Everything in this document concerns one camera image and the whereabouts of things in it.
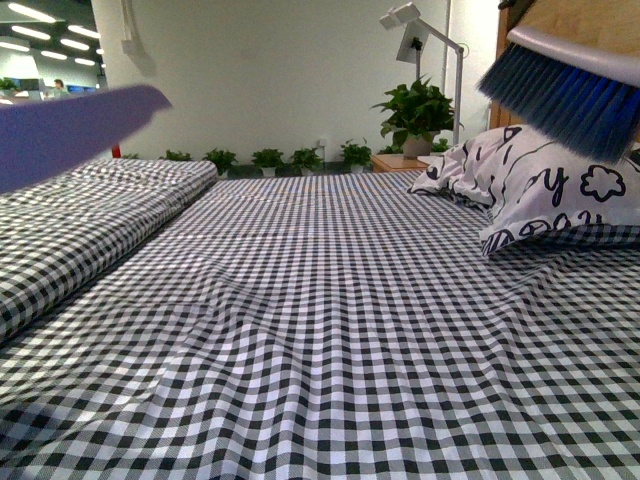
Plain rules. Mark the white plastic dustpan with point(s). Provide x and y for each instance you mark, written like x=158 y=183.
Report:
x=44 y=139

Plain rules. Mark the white hand brush blue bristles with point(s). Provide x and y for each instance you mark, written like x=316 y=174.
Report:
x=584 y=98

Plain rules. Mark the small potted plant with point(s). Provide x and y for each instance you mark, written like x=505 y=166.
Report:
x=307 y=161
x=356 y=156
x=268 y=160
x=223 y=159
x=179 y=156

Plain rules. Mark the black white checkered bedsheet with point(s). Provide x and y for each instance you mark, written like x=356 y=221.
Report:
x=332 y=328

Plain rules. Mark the far wooden nightstand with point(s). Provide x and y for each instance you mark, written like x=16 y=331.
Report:
x=386 y=163

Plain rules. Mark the large potted green plant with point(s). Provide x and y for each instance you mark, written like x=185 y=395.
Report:
x=417 y=113

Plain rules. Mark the white patterned pillow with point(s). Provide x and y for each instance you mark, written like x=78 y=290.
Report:
x=534 y=189

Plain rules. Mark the folded checkered quilt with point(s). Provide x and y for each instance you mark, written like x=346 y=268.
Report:
x=58 y=235

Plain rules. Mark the person in background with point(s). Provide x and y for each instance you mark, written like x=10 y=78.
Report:
x=59 y=90

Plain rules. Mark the wooden headboard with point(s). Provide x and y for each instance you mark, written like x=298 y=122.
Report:
x=608 y=26

